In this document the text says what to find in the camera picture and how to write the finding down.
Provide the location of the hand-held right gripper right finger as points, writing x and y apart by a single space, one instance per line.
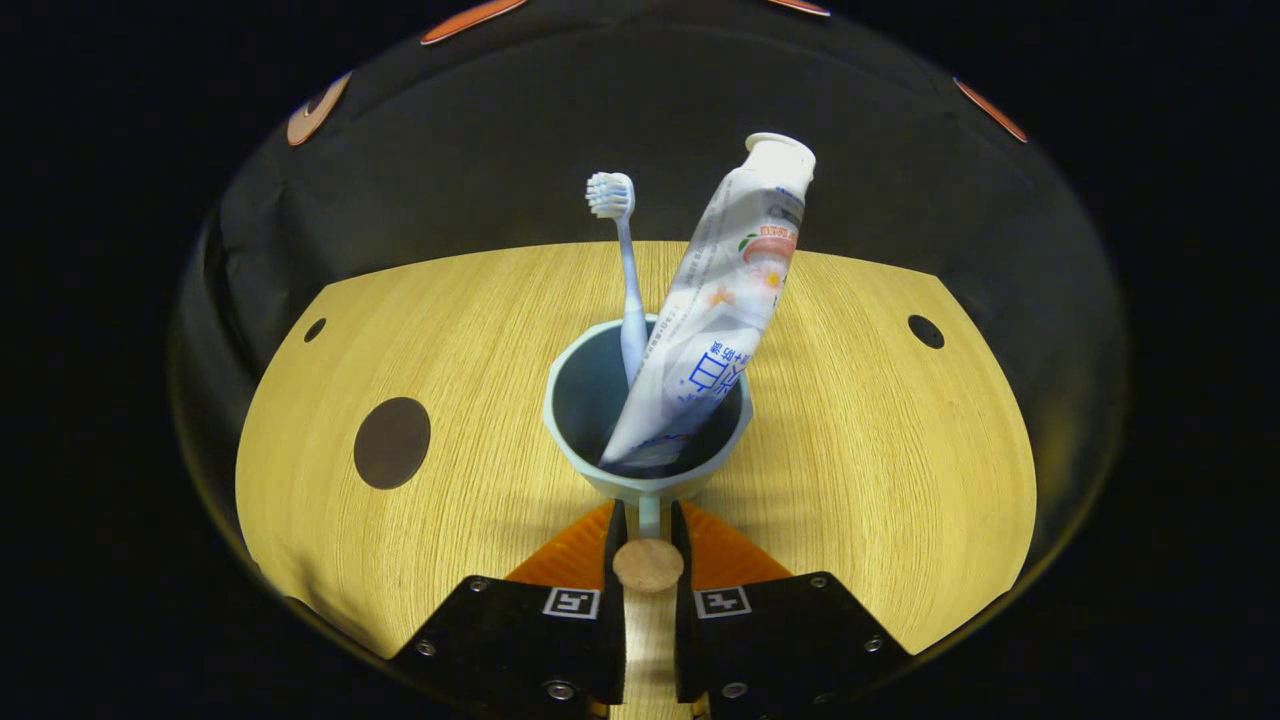
770 650

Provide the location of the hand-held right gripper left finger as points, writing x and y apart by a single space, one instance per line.
540 650

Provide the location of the light blue cup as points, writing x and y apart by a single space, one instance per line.
580 400

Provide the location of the dark brown round coaster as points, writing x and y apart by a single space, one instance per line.
392 443

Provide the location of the white toothpaste tube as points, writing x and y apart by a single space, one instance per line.
720 290

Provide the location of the white toothbrush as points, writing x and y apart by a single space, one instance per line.
610 195

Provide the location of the black backdrop cloth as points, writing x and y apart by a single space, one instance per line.
550 130

